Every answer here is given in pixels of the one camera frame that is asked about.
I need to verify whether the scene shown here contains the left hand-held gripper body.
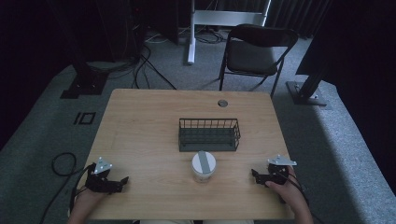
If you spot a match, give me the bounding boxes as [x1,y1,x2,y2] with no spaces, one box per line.
[84,156,121,194]

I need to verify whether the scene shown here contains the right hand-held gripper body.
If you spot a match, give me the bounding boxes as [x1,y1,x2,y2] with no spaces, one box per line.
[263,154,298,186]

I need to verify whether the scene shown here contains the white jar with grey-striped lid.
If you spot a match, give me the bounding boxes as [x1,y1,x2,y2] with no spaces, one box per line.
[191,150,218,184]

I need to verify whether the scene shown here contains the black wire basket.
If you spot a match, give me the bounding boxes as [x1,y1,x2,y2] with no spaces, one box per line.
[177,118,242,153]

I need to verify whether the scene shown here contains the person's right hand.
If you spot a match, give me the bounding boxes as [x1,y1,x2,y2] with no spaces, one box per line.
[264,165,305,205]

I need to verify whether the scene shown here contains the person's left hand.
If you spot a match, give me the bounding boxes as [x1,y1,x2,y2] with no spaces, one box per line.
[74,187,108,213]

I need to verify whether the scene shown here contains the black folding chair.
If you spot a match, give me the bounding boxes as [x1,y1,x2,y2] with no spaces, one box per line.
[218,23,299,99]

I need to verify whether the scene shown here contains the right hand-held gripper cable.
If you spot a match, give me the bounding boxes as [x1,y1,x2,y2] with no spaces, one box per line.
[276,170,326,224]

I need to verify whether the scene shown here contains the hand-held gripper cable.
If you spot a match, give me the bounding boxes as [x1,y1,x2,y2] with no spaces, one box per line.
[276,170,326,224]
[38,151,94,224]

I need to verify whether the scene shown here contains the left hand-held gripper cable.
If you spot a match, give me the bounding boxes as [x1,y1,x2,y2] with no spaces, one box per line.
[38,151,94,224]

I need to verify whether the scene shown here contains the black stand with base plate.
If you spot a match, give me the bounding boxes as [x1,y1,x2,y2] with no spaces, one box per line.
[59,0,109,100]
[285,63,329,107]

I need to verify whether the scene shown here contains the black floor cables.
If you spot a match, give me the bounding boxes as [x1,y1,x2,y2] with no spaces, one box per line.
[87,43,178,91]

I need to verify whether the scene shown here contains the black cable bundle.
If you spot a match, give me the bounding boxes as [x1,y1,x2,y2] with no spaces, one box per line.
[193,26,228,45]

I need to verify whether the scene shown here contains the white floor cable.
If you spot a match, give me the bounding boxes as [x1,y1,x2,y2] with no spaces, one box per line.
[145,27,191,45]

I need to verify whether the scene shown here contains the white desk frame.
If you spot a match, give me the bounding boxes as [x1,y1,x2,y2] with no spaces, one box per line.
[187,0,273,65]

